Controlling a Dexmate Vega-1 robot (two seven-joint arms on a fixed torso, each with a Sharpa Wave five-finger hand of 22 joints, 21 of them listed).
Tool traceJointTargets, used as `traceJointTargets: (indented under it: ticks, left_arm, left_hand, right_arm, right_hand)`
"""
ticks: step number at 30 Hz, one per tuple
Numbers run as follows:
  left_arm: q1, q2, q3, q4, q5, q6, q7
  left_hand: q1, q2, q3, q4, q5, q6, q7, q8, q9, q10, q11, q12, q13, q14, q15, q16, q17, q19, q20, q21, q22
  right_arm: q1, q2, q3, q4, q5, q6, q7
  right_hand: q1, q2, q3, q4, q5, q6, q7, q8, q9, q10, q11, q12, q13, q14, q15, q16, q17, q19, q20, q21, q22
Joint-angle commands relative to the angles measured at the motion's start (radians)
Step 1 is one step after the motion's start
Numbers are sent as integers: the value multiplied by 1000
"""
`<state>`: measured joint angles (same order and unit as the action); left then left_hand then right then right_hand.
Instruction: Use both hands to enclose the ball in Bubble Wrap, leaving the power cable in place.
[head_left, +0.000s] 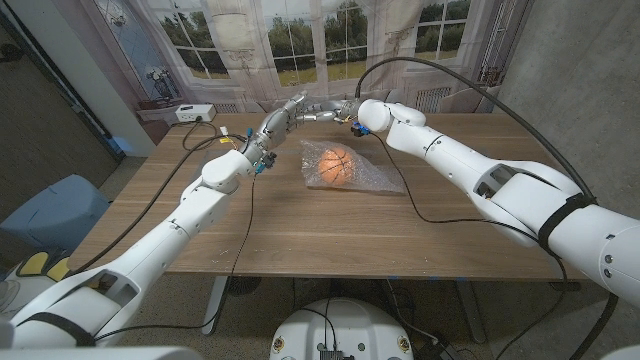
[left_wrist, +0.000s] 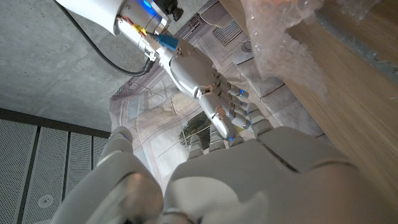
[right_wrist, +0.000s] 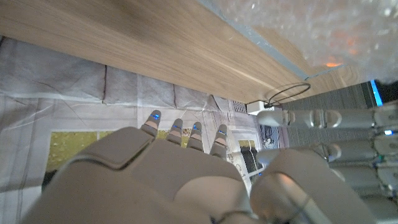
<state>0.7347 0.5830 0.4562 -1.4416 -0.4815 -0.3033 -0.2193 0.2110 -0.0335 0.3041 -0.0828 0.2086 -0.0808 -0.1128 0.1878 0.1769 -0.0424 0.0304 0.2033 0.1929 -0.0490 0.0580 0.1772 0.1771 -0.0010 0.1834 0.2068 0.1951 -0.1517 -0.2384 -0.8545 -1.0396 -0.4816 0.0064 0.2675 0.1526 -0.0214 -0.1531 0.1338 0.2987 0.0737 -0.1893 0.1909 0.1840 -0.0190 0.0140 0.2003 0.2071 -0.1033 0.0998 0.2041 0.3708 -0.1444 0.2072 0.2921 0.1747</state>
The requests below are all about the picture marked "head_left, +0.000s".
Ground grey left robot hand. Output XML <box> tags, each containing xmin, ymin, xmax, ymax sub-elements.
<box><xmin>243</xmin><ymin>91</ymin><xmax>309</xmax><ymax>164</ymax></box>

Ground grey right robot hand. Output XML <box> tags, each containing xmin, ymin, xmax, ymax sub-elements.
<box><xmin>294</xmin><ymin>98</ymin><xmax>361</xmax><ymax>125</ymax></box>

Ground orange mini basketball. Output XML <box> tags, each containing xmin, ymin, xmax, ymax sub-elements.
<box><xmin>317</xmin><ymin>147</ymin><xmax>355</xmax><ymax>187</ymax></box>

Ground clear bubble wrap sheet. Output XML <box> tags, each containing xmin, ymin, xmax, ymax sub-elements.
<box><xmin>299</xmin><ymin>138</ymin><xmax>406</xmax><ymax>195</ymax></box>

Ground white power strip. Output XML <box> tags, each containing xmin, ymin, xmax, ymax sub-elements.
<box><xmin>174</xmin><ymin>103</ymin><xmax>218</xmax><ymax>125</ymax></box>

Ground black power adapter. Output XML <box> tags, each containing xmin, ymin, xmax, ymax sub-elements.
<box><xmin>417</xmin><ymin>339</ymin><xmax>454</xmax><ymax>360</ymax></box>

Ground printed window scene backdrop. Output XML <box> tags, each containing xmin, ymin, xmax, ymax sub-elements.
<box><xmin>52</xmin><ymin>0</ymin><xmax>534</xmax><ymax>146</ymax></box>

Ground white table leg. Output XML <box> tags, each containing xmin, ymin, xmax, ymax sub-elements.
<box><xmin>457</xmin><ymin>279</ymin><xmax>486</xmax><ymax>344</ymax></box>
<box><xmin>202</xmin><ymin>275</ymin><xmax>229</xmax><ymax>335</ymax></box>

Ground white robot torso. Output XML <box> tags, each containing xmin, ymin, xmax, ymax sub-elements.
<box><xmin>269</xmin><ymin>298</ymin><xmax>415</xmax><ymax>360</ymax></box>

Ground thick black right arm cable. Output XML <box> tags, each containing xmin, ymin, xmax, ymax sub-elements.
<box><xmin>353</xmin><ymin>56</ymin><xmax>621</xmax><ymax>360</ymax></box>

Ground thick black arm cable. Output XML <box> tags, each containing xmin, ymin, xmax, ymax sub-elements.
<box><xmin>67</xmin><ymin>133</ymin><xmax>249</xmax><ymax>279</ymax></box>
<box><xmin>353</xmin><ymin>56</ymin><xmax>621</xmax><ymax>360</ymax></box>

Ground thin black power cable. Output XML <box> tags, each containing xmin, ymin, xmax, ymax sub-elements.
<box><xmin>182</xmin><ymin>118</ymin><xmax>221</xmax><ymax>152</ymax></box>

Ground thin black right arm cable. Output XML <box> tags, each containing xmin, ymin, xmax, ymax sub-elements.
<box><xmin>369</xmin><ymin>132</ymin><xmax>569</xmax><ymax>360</ymax></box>

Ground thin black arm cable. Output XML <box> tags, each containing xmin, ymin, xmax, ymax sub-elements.
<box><xmin>92</xmin><ymin>172</ymin><xmax>259</xmax><ymax>344</ymax></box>
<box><xmin>369</xmin><ymin>132</ymin><xmax>569</xmax><ymax>360</ymax></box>

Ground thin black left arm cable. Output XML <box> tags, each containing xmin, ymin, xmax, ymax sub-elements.
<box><xmin>92</xmin><ymin>172</ymin><xmax>259</xmax><ymax>344</ymax></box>

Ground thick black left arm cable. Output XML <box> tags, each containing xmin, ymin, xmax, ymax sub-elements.
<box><xmin>67</xmin><ymin>133</ymin><xmax>249</xmax><ymax>279</ymax></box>

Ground dark perforated wall panel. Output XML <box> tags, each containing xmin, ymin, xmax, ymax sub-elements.
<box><xmin>0</xmin><ymin>9</ymin><xmax>126</xmax><ymax>221</ymax></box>

